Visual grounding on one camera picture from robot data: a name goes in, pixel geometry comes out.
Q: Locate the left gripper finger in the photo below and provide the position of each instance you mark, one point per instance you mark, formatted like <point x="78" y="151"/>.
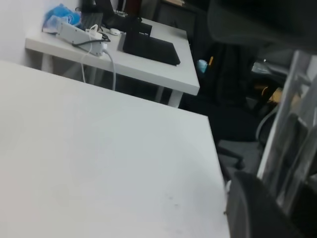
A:
<point x="253" y="213"/>

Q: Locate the white side desk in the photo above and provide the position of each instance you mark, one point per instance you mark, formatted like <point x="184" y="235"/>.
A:
<point x="181" y="79"/>

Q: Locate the black office chair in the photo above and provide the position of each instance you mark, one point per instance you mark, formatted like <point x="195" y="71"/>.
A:
<point x="241" y="28"/>

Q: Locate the black monitor stand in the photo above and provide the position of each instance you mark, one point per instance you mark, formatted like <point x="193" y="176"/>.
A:
<point x="145" y="46"/>

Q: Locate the white power strip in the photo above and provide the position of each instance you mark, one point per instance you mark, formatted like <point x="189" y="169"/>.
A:
<point x="88" y="40"/>

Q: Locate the blue plastic bag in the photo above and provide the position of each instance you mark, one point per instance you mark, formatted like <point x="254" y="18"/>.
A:
<point x="57" y="15"/>

